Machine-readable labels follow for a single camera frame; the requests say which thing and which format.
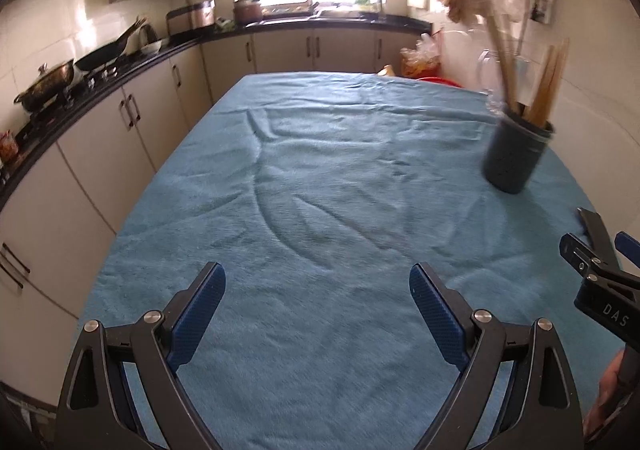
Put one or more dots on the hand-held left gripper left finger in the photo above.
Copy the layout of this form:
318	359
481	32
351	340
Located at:
197	315

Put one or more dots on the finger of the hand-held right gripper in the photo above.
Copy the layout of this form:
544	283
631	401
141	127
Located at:
631	252
580	255

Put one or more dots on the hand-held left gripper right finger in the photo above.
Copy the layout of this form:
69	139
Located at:
440	315

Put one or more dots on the dark perforated utensil holder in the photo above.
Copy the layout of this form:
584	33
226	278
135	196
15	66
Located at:
515	155

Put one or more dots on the group of wooden chopsticks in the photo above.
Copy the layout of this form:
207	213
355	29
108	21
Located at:
547	80

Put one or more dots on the person's right hand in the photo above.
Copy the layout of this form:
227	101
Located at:
605	400

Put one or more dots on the blue towel tablecloth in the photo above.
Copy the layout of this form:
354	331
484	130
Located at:
350	190

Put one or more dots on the beige base cabinets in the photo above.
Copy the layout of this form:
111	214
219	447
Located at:
100	155

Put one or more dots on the clear glass mug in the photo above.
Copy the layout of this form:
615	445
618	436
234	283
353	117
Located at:
492	80

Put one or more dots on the red plastic basin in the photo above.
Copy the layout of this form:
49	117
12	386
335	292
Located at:
440	81

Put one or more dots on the yellow plastic bag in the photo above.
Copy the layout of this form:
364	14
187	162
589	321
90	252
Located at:
386	71

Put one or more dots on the red bin with bags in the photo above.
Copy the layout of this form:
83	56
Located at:
422	57

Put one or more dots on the white power strip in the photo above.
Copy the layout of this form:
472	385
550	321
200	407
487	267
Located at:
542	5

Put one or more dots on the red-label jar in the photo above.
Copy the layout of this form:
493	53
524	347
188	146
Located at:
7	147

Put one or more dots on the gas stove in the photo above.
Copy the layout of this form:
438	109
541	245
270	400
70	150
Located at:
85	85

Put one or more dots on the black kitchen countertop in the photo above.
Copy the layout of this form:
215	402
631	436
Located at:
165	50

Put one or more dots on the white bowl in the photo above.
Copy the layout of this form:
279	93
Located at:
151	47

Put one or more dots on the black wok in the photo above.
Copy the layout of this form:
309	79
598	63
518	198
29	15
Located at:
107	55

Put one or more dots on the steel pan with lid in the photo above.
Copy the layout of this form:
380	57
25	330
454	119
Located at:
45	85

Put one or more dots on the steel kettle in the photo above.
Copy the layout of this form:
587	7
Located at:
145	34

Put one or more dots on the silver rice cooker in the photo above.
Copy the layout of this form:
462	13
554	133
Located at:
192	15

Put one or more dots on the brown clay pot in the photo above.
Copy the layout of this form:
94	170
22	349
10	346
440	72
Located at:
248	11

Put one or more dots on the steel kitchen faucet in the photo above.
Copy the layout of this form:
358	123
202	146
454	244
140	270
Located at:
380	5

